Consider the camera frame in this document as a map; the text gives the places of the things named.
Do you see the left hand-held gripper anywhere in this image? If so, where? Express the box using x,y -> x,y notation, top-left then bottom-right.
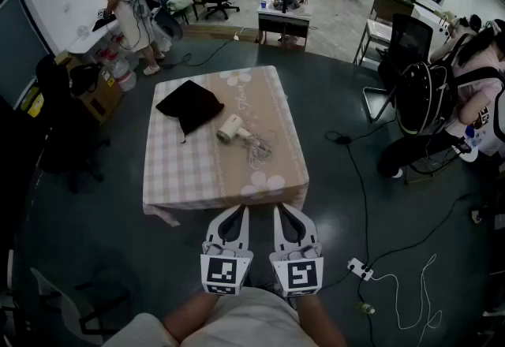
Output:
200,204 -> 254,297

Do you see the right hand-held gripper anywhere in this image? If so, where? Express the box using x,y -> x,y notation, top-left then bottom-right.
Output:
268,203 -> 325,298

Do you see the white hair dryer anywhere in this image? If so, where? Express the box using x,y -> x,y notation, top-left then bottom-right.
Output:
215,114 -> 278,171

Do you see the black drawstring bag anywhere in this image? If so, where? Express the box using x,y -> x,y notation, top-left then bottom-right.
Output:
155,79 -> 226,144

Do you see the person's left forearm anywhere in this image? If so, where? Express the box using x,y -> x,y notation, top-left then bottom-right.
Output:
163,289 -> 223,345

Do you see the person's right forearm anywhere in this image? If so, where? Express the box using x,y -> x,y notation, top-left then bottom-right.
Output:
293,295 -> 349,347

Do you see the white power strip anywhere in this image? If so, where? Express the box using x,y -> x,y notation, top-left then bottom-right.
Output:
346,256 -> 376,282

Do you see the table with checked tablecloth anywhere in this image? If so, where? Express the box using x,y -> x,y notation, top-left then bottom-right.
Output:
141,65 -> 311,228

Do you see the person's light t-shirt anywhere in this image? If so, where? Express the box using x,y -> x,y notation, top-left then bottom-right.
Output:
101,285 -> 321,347

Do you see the grey chair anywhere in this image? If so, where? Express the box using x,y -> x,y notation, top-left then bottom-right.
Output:
28,266 -> 132,347

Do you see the brown cardboard box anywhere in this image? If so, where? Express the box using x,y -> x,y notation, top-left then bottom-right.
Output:
54,52 -> 124,126

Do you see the clear water jug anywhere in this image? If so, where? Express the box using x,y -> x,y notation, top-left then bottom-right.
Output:
113,58 -> 138,93
97,45 -> 120,67

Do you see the black handbag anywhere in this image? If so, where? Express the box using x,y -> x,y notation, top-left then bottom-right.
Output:
69,62 -> 105,98

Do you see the small white desk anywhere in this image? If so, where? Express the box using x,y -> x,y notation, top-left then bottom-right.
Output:
255,0 -> 313,50

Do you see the black mesh chair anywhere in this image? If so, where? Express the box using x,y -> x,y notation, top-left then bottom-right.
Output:
361,13 -> 436,125

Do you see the yellow box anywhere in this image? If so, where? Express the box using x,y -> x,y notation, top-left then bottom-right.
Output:
18,84 -> 46,118

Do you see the pale green cloth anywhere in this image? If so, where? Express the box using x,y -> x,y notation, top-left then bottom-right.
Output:
166,0 -> 195,13

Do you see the long white desk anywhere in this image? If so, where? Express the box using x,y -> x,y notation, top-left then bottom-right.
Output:
65,17 -> 132,55

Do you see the black clothes iron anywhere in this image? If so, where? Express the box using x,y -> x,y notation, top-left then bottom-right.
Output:
92,16 -> 118,32

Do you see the brown wooden desk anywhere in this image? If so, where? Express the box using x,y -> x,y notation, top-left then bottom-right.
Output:
369,0 -> 416,24

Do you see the black floor cable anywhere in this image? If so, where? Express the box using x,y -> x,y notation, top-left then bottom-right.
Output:
324,116 -> 474,347
161,37 -> 238,71

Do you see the white floor cable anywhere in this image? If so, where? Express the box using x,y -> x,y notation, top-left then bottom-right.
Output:
369,253 -> 444,331

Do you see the white metal-frame table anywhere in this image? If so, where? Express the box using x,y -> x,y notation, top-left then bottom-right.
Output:
352,17 -> 396,71

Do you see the dark teal wall board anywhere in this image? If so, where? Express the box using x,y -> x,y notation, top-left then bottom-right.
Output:
0,0 -> 51,110

